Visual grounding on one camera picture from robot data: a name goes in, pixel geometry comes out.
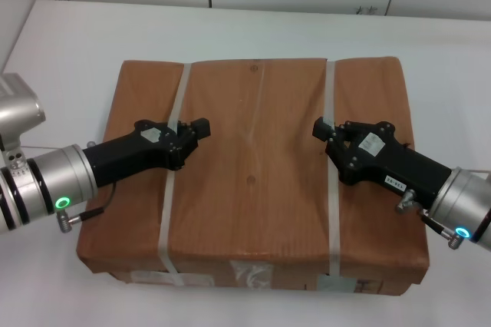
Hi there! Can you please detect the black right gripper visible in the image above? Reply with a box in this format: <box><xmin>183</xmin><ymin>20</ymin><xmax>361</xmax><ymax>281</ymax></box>
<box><xmin>312</xmin><ymin>117</ymin><xmax>453</xmax><ymax>205</ymax></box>

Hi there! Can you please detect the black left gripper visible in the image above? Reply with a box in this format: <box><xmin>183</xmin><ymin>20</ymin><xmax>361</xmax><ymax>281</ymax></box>
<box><xmin>81</xmin><ymin>117</ymin><xmax>213</xmax><ymax>189</ymax></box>

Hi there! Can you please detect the brown cardboard box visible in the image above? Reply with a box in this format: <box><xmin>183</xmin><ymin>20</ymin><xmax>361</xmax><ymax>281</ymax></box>
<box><xmin>75</xmin><ymin>57</ymin><xmax>430</xmax><ymax>297</ymax></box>

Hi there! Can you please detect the clear tape on box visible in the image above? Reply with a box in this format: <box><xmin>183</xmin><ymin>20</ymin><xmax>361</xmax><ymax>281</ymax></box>
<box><xmin>229</xmin><ymin>260</ymin><xmax>274</xmax><ymax>290</ymax></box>

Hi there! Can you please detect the white plastic packing strap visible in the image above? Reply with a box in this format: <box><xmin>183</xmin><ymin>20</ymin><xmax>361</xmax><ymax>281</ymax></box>
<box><xmin>158</xmin><ymin>61</ymin><xmax>193</xmax><ymax>277</ymax></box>
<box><xmin>325</xmin><ymin>59</ymin><xmax>342</xmax><ymax>278</ymax></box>

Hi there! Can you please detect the right arm metal cable plug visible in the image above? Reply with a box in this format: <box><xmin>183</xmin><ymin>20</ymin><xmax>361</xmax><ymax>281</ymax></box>
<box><xmin>396</xmin><ymin>189</ymin><xmax>423</xmax><ymax>215</ymax></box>

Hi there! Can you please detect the left arm cable with plug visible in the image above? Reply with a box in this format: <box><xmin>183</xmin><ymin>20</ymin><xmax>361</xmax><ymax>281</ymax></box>
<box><xmin>56</xmin><ymin>183</ymin><xmax>117</xmax><ymax>233</ymax></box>

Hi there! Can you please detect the arm cable with plug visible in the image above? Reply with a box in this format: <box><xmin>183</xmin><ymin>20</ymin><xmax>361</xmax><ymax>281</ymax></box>
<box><xmin>56</xmin><ymin>183</ymin><xmax>117</xmax><ymax>233</ymax></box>
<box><xmin>420</xmin><ymin>212</ymin><xmax>472</xmax><ymax>249</ymax></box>

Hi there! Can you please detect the right arm cable with plug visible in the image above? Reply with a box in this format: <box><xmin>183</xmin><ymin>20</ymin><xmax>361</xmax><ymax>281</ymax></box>
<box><xmin>420</xmin><ymin>212</ymin><xmax>472</xmax><ymax>249</ymax></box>

